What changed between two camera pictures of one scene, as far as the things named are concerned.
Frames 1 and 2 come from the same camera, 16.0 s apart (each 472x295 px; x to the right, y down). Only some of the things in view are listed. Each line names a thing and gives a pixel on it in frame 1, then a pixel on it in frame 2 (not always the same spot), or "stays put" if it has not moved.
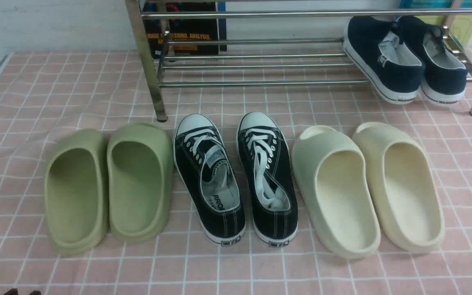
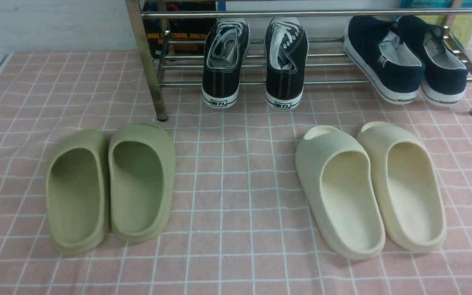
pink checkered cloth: [28, 96] stays put
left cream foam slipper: [330, 175] stays put
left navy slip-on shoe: [394, 71] stays put
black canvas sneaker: [263, 155] to [286, 50]
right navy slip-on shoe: [445, 73] stays put
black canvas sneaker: [201, 155] to [226, 49]
